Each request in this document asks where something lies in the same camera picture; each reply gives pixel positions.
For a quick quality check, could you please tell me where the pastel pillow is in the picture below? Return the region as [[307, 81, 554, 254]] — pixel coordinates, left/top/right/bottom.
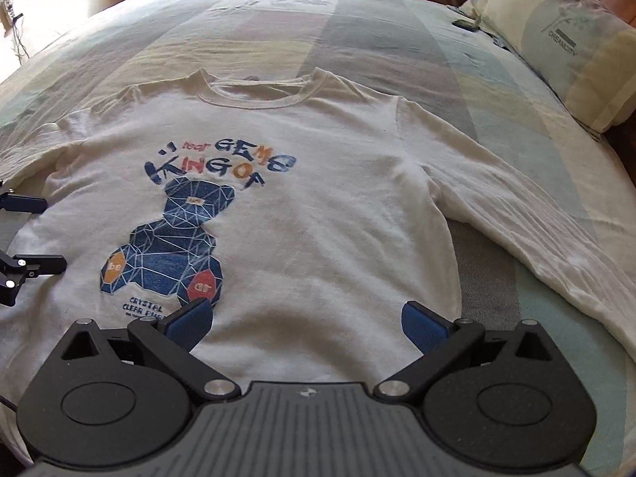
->
[[482, 0, 636, 135], [458, 0, 488, 21]]

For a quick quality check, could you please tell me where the rear pastel pillow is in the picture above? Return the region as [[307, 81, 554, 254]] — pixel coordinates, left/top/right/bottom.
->
[[458, 0, 488, 21]]

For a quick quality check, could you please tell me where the front pastel pillow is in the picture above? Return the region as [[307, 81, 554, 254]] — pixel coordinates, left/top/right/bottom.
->
[[482, 0, 636, 135]]

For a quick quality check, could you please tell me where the patchwork pastel bed sheet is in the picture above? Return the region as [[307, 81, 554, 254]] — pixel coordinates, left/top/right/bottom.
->
[[1, 0, 635, 476]]

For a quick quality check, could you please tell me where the black remote control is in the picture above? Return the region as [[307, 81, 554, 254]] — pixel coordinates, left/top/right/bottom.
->
[[453, 19, 479, 31]]

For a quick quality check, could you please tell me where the white printed sweatshirt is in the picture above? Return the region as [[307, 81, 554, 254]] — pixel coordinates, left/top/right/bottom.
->
[[1, 70, 635, 398]]

